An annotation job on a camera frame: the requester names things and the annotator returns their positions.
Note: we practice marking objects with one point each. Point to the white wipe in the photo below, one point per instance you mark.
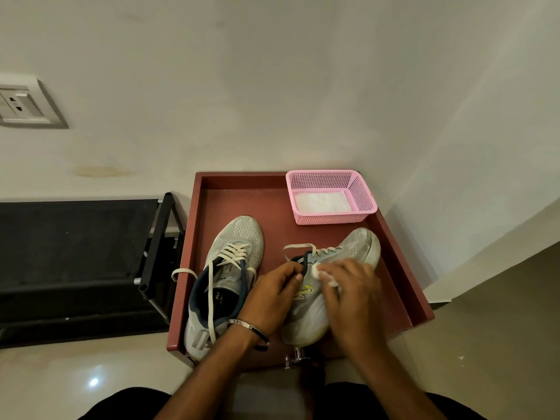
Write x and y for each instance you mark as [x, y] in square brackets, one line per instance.
[315, 271]

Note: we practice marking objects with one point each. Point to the pink plastic basket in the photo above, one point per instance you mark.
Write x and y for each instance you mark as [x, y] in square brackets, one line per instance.
[323, 181]

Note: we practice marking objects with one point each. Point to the grey sneaker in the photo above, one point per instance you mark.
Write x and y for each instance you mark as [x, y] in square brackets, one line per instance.
[240, 233]
[306, 319]

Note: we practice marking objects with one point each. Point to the black shoe rack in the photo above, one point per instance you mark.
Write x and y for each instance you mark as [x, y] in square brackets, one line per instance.
[65, 244]

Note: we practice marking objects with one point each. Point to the reddish-brown side table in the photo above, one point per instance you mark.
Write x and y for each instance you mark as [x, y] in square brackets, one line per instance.
[245, 201]

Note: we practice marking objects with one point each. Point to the person's left hand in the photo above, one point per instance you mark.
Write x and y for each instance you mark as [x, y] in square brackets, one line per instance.
[269, 301]

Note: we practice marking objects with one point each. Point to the stack of white wipes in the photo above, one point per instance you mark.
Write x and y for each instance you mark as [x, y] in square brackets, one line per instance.
[323, 203]

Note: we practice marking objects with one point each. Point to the white wall socket plate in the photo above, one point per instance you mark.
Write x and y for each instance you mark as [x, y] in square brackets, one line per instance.
[17, 104]

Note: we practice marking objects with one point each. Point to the person's right hand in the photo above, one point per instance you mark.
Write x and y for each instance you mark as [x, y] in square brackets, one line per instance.
[358, 306]

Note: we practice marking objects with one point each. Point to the person's left forearm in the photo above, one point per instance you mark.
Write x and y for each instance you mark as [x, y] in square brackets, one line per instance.
[210, 376]

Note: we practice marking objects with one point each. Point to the person's right forearm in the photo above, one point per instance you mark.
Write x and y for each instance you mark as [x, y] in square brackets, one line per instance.
[398, 389]

